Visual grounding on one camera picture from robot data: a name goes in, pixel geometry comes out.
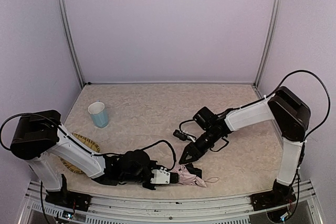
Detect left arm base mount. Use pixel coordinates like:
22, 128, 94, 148
45, 191, 91, 212

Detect left aluminium frame post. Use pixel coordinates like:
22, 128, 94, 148
57, 0, 86, 89

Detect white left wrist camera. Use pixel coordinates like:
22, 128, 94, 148
150, 167, 180, 185

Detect pink folding umbrella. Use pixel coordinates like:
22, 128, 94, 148
171, 163, 220, 188

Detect front aluminium rail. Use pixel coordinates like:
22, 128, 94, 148
15, 180, 327, 223

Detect light blue white mug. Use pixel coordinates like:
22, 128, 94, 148
88, 101, 109, 129

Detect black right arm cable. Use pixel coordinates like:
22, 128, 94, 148
178, 69, 331, 154

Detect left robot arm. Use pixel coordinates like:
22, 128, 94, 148
9, 110, 170, 192

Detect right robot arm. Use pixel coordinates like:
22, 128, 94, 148
179, 86, 311, 195

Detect woven bamboo tray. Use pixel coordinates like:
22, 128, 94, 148
52, 133, 105, 178

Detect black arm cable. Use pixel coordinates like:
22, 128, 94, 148
178, 69, 331, 154
0, 113, 177, 169

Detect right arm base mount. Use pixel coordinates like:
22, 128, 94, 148
250, 191, 296, 211

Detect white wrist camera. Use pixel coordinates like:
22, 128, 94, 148
173, 130, 196, 142
150, 167, 180, 185

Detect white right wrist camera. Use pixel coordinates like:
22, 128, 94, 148
173, 130, 196, 142

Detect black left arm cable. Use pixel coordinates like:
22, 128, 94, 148
0, 113, 177, 169

